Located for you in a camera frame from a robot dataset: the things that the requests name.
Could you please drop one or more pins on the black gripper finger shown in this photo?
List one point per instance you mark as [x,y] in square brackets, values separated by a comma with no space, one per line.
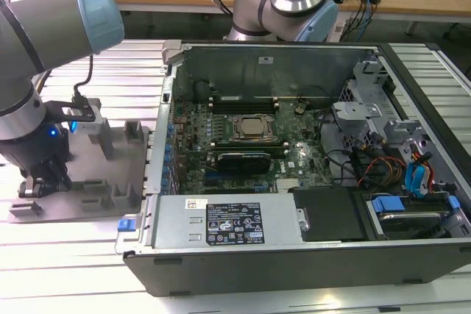
[60,176]
[31,187]

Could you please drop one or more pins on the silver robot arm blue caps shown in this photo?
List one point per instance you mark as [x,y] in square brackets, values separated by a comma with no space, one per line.
[37,34]

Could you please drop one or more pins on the RAM slot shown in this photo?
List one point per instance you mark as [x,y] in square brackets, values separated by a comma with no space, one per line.
[243,110]
[250,142]
[243,105]
[277,149]

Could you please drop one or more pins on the RAM stick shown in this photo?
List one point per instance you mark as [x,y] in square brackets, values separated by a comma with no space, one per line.
[243,99]

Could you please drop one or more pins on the grey parts rack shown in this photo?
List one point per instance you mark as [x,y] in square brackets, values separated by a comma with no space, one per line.
[110,167]

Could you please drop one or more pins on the blue case latch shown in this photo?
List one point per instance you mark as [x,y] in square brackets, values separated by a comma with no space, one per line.
[125,225]

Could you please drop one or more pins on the silver power supply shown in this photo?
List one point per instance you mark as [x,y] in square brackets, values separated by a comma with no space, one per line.
[173,222]

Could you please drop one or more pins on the black graphics card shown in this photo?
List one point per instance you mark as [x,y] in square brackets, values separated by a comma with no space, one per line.
[243,162]

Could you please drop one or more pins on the CPU with silver top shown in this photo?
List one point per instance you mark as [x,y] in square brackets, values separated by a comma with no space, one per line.
[254,126]

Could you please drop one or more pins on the black open PC case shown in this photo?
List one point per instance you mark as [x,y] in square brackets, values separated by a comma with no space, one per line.
[257,270]

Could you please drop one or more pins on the silver chipset heatsink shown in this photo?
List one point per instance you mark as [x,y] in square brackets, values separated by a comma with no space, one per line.
[287,184]

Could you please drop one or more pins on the white sticker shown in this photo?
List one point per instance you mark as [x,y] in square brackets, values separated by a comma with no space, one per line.
[265,59]

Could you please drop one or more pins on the green motherboard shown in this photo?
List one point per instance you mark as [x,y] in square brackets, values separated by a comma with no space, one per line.
[305,152]

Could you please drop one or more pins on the round coin battery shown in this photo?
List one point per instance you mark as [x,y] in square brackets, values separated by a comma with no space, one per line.
[300,109]

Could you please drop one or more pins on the black plastic shroud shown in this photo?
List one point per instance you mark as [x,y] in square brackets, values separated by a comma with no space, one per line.
[331,214]

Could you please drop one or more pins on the metal drive cage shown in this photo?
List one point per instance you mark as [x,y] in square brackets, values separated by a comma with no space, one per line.
[355,111]

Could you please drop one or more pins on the hard disk in blue carrier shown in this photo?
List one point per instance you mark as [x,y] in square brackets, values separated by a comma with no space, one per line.
[408,214]

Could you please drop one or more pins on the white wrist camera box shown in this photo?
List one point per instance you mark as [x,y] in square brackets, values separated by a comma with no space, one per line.
[88,124]

